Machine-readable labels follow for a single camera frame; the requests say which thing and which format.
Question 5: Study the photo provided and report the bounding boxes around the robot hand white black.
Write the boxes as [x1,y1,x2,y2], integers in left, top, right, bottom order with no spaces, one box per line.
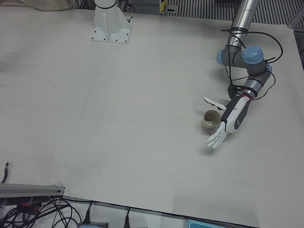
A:
[203,94,253,151]

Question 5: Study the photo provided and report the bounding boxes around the beige paper cup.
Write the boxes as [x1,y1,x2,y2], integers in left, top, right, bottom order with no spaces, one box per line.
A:
[201,110,221,130]

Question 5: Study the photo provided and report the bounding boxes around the light blue plastic tub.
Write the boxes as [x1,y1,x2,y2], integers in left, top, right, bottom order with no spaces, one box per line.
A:
[186,219,238,228]

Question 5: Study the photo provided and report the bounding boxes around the black connector box red marks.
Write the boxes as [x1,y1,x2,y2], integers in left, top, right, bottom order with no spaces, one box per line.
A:
[17,202,40,215]

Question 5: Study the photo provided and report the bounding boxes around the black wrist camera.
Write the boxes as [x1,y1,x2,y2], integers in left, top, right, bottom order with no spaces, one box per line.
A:
[227,84,243,99]

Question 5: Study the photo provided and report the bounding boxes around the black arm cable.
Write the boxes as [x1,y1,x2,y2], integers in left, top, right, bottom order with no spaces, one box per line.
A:
[220,27,285,101]

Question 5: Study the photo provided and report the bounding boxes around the black power cable with plug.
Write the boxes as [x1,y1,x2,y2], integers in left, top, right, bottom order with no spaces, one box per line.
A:
[123,207,132,228]
[60,196,94,224]

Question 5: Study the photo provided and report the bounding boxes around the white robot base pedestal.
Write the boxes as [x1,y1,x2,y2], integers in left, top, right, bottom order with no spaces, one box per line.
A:
[91,0,134,45]

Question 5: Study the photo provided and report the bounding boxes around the aluminium profile post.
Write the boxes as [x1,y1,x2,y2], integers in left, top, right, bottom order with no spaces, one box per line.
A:
[0,182,66,198]

